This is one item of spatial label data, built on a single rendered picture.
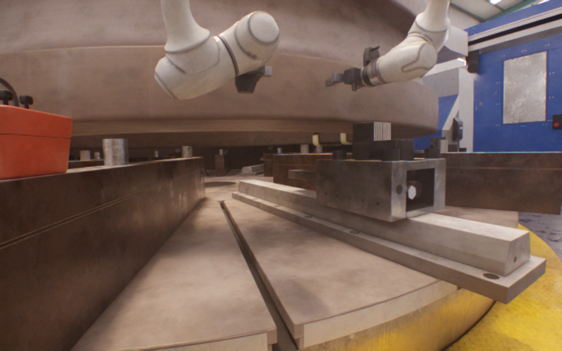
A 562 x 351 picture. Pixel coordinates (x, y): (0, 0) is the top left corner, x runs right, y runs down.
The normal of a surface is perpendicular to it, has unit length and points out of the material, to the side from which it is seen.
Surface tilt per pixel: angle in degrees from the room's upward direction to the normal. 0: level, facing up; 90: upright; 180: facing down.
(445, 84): 90
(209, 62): 111
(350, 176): 90
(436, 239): 72
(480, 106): 90
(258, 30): 94
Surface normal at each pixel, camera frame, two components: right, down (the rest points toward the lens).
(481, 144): -0.87, 0.07
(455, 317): 0.51, 0.07
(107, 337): -0.03, -1.00
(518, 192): -0.61, 0.08
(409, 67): -0.58, 0.69
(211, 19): 0.25, 0.08
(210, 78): 0.54, 0.60
